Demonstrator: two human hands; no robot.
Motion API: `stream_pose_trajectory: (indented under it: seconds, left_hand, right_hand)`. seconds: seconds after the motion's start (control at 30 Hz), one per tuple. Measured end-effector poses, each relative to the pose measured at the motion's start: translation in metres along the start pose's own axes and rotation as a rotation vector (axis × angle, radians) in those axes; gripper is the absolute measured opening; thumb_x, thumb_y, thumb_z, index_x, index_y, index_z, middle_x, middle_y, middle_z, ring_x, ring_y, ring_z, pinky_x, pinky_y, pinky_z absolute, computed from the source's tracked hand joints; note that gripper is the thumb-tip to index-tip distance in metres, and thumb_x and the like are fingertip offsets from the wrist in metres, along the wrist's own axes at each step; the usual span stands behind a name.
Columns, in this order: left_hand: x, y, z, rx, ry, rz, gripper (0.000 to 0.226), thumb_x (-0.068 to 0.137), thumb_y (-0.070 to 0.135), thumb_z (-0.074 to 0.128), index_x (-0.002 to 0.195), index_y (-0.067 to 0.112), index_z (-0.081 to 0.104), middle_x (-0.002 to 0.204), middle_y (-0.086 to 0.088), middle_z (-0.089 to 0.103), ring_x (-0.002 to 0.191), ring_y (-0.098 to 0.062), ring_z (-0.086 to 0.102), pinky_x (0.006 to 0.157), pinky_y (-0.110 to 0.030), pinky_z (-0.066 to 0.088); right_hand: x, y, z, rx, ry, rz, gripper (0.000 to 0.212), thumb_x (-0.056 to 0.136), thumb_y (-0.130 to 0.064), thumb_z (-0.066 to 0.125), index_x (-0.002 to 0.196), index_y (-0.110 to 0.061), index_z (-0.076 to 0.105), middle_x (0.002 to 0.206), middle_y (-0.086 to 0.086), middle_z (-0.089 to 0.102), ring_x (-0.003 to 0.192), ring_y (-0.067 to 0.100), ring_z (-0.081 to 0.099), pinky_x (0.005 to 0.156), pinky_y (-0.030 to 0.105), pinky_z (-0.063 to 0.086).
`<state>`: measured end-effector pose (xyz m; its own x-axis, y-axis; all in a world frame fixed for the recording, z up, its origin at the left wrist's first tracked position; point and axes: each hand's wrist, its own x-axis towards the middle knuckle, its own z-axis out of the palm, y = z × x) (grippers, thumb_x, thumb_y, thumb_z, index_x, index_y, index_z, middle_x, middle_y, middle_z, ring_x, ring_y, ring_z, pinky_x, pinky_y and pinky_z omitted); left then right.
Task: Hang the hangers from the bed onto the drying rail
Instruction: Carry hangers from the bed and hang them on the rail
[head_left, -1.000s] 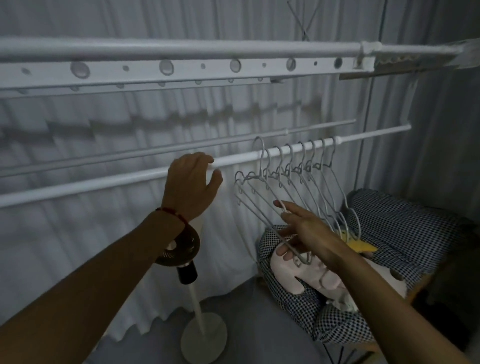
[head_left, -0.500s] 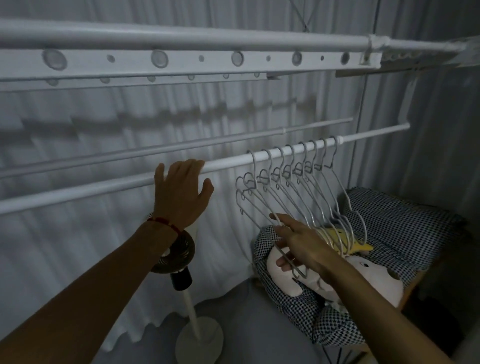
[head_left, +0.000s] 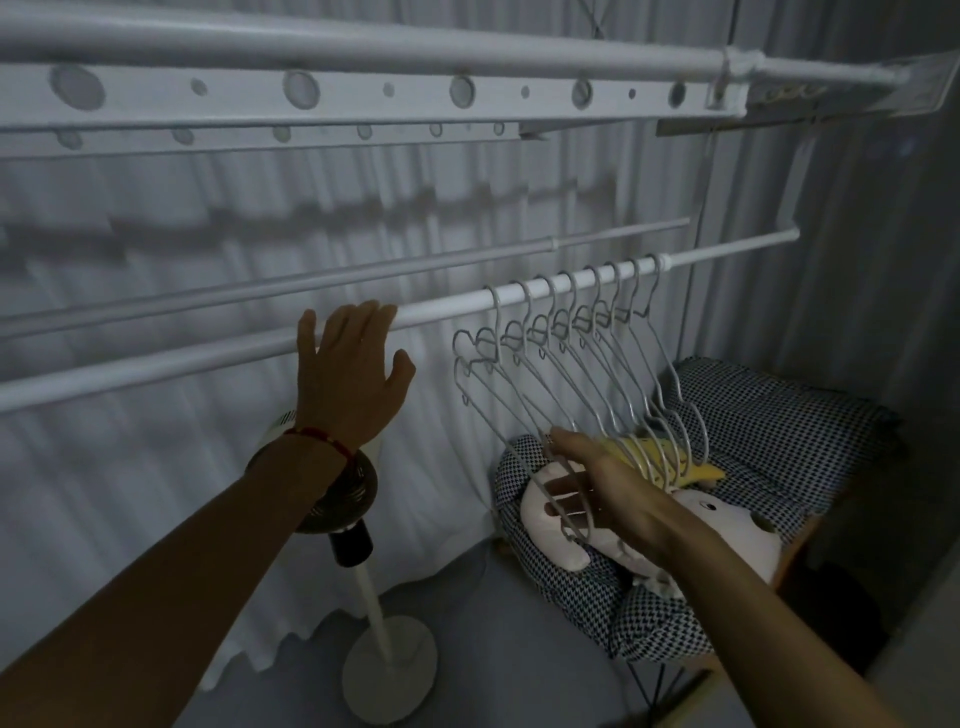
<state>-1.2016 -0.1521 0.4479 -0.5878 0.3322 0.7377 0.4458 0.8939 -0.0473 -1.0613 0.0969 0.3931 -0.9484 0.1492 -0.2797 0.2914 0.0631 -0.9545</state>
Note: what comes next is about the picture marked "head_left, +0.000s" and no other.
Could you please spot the white rack end bracket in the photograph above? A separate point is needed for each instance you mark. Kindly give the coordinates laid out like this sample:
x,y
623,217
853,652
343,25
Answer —
x,y
825,94

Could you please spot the person's left little finger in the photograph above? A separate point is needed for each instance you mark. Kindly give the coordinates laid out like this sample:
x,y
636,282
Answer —
x,y
307,336

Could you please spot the white hanger rod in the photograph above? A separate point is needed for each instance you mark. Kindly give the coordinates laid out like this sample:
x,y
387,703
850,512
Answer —
x,y
187,360

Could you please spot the person's right thumb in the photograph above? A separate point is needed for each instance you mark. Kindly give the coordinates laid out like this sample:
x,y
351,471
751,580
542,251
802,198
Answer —
x,y
579,445

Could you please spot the person's left hand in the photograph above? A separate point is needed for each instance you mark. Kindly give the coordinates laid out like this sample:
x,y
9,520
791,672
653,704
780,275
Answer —
x,y
349,390

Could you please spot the white and yellow plush toy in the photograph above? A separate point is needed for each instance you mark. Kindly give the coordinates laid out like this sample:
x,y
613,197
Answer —
x,y
739,532

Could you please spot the wide white perforated rail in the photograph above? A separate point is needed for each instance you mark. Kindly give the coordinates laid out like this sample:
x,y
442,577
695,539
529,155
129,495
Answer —
x,y
240,94

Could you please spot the narrow white perforated rail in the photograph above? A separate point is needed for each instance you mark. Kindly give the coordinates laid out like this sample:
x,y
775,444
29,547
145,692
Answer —
x,y
225,141

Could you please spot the person's right hand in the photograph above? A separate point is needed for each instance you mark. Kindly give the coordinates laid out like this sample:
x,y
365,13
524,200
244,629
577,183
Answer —
x,y
626,502

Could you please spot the person's left middle finger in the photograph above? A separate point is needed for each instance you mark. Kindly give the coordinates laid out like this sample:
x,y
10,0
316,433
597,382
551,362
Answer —
x,y
364,321

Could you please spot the thick white rack rod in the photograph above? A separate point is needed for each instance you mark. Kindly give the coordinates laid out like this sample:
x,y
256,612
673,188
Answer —
x,y
375,45

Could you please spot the white standing fan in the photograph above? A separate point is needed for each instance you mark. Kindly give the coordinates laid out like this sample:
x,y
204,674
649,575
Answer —
x,y
390,660

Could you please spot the checkered chair cushion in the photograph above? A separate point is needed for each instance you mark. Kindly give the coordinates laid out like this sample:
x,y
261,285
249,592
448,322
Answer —
x,y
787,427

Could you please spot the person's left forearm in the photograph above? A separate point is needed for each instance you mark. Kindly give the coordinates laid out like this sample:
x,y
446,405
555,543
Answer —
x,y
172,585

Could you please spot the thin white telescopic rod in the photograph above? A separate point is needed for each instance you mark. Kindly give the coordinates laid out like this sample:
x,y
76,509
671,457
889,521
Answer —
x,y
300,281

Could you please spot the person's right forearm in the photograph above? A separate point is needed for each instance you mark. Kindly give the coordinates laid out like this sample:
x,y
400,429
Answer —
x,y
757,630

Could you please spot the white pleated curtain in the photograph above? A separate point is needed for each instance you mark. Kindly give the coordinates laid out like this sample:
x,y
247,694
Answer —
x,y
187,465

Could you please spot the person's left thumb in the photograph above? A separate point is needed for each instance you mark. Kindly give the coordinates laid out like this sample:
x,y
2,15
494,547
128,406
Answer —
x,y
403,375

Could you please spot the grey curtain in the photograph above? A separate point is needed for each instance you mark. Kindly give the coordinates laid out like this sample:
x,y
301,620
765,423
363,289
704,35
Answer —
x,y
870,285

